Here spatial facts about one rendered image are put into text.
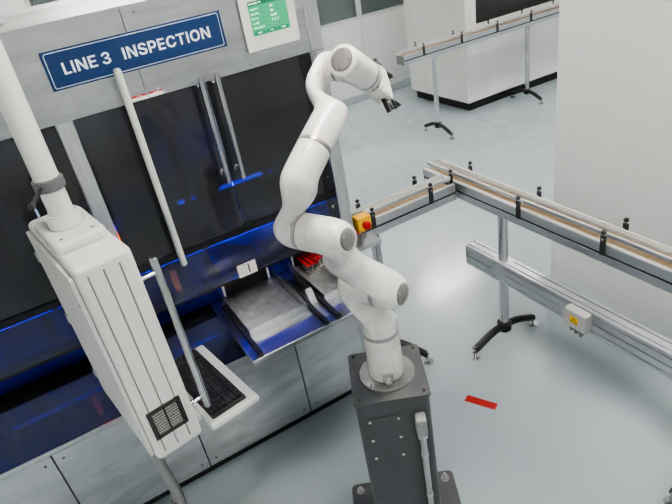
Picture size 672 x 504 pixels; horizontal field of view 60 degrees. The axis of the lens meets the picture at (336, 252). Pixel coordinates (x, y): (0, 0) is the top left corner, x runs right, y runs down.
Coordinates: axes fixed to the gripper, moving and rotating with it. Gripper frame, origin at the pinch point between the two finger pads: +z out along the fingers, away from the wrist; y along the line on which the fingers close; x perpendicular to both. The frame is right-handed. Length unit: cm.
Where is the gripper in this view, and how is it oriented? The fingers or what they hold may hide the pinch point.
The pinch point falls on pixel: (391, 91)
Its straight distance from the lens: 182.1
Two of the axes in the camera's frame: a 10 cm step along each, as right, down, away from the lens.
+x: 8.4, -2.8, -4.6
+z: 4.9, 0.2, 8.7
